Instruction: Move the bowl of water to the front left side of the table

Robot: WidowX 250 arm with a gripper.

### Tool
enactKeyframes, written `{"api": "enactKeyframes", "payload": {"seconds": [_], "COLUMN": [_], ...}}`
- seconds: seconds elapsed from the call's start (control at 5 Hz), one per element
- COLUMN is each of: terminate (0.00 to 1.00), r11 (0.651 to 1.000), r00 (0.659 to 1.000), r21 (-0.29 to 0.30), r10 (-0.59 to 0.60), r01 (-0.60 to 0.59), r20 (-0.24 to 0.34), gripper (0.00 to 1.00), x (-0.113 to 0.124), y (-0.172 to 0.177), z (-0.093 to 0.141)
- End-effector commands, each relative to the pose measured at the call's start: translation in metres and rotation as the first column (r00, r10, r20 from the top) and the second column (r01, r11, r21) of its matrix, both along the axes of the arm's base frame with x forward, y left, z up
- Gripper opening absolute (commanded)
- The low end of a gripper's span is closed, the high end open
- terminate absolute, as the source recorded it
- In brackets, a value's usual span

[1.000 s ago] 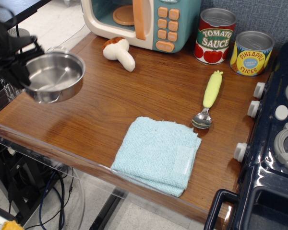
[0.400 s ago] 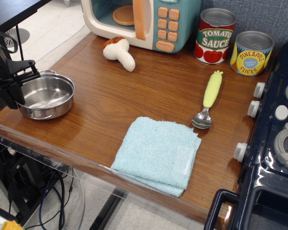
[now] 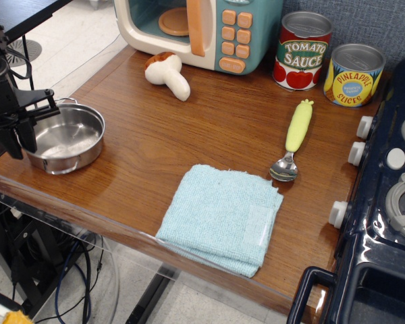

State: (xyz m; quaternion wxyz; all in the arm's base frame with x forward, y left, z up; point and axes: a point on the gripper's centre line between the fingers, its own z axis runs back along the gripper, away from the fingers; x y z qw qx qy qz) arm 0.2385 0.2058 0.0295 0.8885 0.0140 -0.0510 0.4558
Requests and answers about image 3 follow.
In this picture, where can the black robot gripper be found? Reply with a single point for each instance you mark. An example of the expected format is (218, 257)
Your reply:
(20, 110)

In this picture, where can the stainless steel bowl with handles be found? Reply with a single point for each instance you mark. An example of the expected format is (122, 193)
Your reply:
(69, 140)

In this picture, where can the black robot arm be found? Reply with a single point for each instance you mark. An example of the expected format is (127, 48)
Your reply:
(4, 64)

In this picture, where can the black desk at left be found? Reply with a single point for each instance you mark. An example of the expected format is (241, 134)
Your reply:
(18, 17)

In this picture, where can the plush mushroom toy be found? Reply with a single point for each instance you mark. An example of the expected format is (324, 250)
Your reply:
(165, 69)

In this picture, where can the yellow object at floor corner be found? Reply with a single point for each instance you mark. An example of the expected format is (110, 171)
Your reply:
(16, 317)

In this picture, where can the light blue folded towel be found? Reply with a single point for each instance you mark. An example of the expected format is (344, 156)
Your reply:
(222, 218)

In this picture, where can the teal toy microwave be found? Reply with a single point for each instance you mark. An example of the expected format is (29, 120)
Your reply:
(226, 36)

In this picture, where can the tomato sauce can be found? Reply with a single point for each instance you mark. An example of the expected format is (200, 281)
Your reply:
(303, 42)

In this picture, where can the pineapple slices can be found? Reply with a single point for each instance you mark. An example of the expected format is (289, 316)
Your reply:
(353, 74)

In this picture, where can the dark blue toy stove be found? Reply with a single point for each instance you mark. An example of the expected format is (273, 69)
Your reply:
(367, 284)

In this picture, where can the spoon with yellow handle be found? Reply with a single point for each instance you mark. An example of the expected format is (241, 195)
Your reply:
(285, 169)

